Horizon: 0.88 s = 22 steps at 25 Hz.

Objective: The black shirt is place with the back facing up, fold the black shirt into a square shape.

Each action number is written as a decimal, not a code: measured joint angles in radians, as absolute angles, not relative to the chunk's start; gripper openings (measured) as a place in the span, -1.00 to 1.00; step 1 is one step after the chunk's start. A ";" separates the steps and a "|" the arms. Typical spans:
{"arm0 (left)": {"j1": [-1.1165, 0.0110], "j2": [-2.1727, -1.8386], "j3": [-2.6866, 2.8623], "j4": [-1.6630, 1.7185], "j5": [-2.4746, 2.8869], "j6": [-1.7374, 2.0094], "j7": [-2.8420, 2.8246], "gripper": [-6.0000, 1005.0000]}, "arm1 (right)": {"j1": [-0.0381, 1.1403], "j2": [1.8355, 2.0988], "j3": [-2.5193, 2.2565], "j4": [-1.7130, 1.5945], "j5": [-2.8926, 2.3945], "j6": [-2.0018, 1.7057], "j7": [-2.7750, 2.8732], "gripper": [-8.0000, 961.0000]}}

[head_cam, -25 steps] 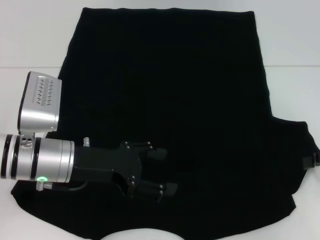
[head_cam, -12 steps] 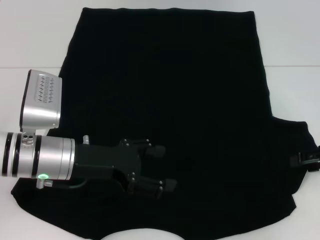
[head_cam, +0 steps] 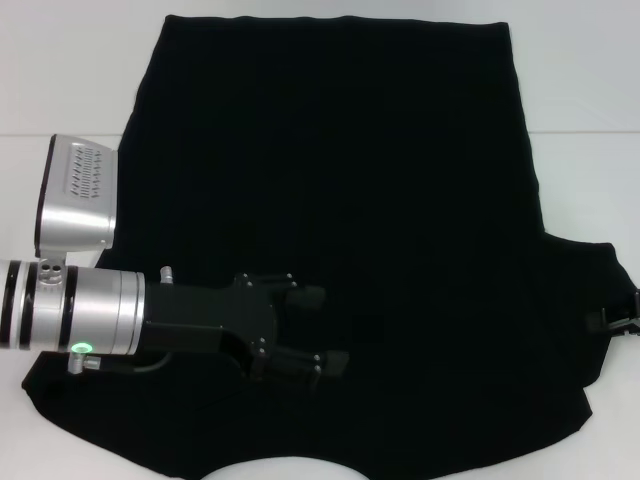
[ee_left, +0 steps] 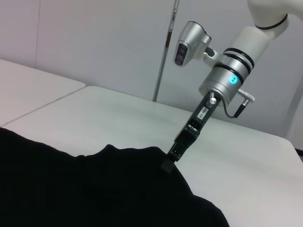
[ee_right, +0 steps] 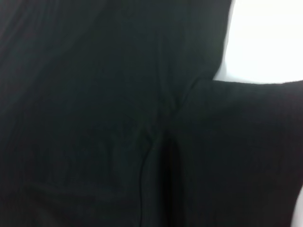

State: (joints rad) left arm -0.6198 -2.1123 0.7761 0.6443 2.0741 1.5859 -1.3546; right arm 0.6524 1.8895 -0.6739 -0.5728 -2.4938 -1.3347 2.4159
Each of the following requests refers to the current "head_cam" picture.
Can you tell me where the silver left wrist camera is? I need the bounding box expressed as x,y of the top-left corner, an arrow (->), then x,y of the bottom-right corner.
33,133 -> 120,274

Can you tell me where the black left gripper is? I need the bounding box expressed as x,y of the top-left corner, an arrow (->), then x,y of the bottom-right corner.
143,273 -> 350,396

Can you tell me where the black shirt with FREE print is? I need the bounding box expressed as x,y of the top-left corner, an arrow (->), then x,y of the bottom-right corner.
20,14 -> 640,480

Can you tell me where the left gripper cable with plug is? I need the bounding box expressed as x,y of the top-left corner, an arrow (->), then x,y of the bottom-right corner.
67,349 -> 174,376

